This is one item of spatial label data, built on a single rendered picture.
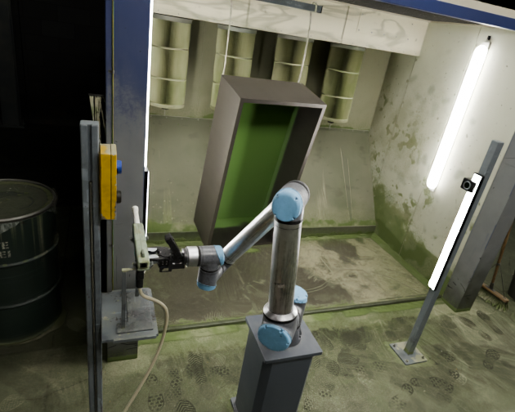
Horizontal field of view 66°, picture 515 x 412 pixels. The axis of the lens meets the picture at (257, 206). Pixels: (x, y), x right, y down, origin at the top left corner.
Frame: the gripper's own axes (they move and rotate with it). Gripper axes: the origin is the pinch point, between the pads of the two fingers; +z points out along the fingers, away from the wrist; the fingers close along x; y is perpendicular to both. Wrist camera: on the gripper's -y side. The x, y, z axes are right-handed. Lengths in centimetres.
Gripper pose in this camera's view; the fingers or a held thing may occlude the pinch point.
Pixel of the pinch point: (138, 254)
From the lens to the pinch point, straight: 172.2
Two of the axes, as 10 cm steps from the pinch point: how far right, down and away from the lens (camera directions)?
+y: -1.8, 8.9, 4.3
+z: -9.3, 0.0, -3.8
